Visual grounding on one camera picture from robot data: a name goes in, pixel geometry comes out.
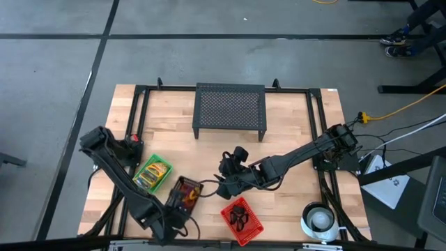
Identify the grey monitor device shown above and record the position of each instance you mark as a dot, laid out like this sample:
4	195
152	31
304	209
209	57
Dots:
435	198

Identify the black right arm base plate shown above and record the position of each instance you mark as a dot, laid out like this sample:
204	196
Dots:
338	164

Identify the red plastic slotted basket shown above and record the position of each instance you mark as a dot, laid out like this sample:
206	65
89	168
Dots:
251	226

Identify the black plastic slotted basket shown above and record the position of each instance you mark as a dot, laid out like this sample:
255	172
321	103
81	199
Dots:
195	182

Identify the black binder clip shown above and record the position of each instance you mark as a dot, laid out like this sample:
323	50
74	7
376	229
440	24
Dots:
239	227
234	219
238	210
244	219

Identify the green plastic slotted basket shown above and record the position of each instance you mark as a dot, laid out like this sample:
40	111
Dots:
155	157

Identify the black desk foot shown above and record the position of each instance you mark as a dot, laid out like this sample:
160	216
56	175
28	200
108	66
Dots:
411	89

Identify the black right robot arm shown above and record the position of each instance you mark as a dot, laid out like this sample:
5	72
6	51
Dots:
303	153

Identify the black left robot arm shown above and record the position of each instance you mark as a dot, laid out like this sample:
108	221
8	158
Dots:
118	181

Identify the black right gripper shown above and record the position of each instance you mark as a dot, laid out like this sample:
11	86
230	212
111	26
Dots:
245	177

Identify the person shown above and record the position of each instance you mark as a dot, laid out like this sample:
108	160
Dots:
400	38

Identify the white box with logo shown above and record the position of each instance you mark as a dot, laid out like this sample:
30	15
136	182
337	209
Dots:
386	184

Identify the black metal table frame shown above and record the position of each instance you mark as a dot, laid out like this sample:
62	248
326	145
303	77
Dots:
174	88

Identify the black desk bar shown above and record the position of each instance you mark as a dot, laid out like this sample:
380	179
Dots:
400	166

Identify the black furniture foot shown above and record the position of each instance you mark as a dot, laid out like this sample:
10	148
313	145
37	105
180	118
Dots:
10	159

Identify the black perforated metal shelf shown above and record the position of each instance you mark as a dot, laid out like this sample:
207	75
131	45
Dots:
230	106

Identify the red button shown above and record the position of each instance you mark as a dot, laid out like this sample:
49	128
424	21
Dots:
134	138

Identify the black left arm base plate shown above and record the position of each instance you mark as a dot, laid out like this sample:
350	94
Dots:
130	153

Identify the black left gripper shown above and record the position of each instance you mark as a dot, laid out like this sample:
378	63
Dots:
167	223

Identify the black frame clamp knob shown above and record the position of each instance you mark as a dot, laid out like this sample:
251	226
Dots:
276	83
160	83

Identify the black rig beam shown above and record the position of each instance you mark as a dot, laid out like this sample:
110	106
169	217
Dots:
52	244

